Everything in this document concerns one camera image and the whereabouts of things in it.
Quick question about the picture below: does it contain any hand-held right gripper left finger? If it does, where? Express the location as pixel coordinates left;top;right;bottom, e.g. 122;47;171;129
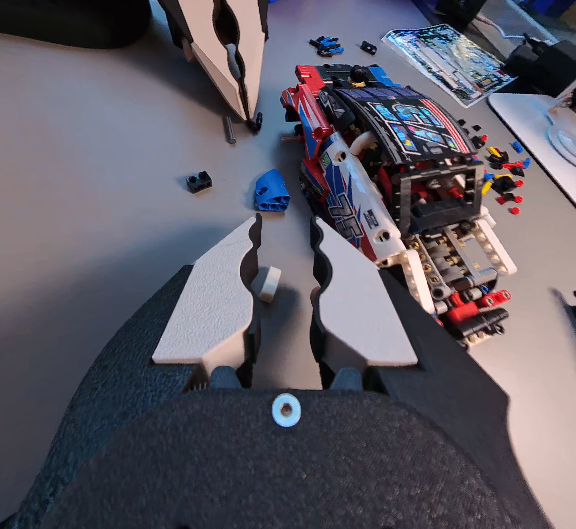
151;213;264;388

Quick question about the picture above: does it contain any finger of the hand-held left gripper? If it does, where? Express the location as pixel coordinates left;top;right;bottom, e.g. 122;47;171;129
223;0;267;121
169;0;250;122

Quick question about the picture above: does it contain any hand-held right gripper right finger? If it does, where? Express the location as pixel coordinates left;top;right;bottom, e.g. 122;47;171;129
310;216;419;389

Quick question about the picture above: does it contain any white lego piece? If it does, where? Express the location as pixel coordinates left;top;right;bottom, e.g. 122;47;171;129
252;265;282;304

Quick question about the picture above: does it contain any blue lego panel piece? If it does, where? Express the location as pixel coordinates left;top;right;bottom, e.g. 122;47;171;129
254;169;291;213

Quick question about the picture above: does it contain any lego race car model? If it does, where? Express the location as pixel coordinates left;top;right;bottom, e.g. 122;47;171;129
280;63;518;350

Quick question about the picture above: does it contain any pile of small lego pieces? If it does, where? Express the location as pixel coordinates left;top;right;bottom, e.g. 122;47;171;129
457;118;533;217

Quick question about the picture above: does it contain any holographic sticker sheet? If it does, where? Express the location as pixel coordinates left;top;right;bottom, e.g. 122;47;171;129
382;24;516;109

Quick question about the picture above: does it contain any black lego brick with holes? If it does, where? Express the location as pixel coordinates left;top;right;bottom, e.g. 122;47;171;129
185;171;213;195

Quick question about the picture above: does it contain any black curved lego panel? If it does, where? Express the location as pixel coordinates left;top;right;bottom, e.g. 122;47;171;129
549;288;576;327

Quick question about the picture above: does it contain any cluster of blue black pins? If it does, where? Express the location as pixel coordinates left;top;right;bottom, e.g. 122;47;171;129
309;36;345;57

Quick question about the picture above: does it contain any white book stand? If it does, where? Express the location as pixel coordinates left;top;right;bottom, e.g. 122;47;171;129
488;81;576;204

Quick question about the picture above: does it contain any black power adapter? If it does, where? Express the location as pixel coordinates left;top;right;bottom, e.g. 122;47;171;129
504;34;576;98

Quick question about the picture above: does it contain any white cable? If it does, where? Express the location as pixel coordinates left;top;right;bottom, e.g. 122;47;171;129
472;13;515;40

